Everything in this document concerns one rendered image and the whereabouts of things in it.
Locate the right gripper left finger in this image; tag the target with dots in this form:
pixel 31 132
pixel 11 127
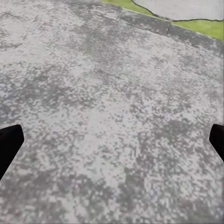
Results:
pixel 11 139

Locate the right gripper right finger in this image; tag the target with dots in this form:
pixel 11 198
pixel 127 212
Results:
pixel 217 139

